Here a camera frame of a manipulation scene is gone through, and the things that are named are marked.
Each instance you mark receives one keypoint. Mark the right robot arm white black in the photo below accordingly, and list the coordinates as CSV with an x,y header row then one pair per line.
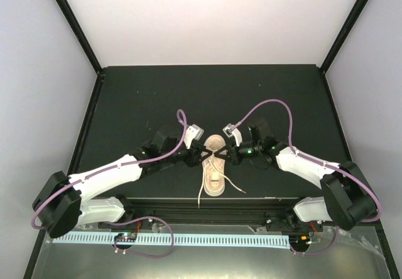
x,y
346,197

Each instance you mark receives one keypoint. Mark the beige sneaker shoe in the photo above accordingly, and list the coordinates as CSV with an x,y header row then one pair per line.
x,y
214,142

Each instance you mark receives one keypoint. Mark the right small circuit board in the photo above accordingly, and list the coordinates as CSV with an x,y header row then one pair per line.
x,y
304,239

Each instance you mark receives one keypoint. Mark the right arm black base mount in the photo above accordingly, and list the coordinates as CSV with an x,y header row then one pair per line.
x,y
298,227

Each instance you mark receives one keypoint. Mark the left small circuit board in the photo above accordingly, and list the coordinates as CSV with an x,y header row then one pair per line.
x,y
125,237

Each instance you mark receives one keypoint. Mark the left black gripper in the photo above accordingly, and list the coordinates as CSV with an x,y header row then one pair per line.
x,y
193,159

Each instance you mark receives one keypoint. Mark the left black frame post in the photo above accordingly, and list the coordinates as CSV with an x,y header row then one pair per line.
x,y
77,30

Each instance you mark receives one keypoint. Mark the black frame post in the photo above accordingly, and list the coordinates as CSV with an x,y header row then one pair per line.
x,y
343,33
77,30

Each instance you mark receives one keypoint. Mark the small circuit board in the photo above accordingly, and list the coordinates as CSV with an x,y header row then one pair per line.
x,y
125,237
304,239

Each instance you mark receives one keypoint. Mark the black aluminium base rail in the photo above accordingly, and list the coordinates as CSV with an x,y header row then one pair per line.
x,y
212,211

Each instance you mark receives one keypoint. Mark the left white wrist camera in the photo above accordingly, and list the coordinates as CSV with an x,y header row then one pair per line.
x,y
192,133

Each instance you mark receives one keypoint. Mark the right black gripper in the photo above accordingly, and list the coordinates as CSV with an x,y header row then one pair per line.
x,y
233,156

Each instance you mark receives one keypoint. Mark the right black frame post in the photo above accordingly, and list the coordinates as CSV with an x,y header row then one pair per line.
x,y
343,33

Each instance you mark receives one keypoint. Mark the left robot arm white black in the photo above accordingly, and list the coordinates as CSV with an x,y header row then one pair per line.
x,y
68,201

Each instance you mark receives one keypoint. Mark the white slotted cable duct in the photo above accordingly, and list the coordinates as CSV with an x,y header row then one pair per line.
x,y
179,239

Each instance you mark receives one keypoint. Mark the white shoelace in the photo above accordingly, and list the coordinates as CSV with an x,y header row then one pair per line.
x,y
214,178

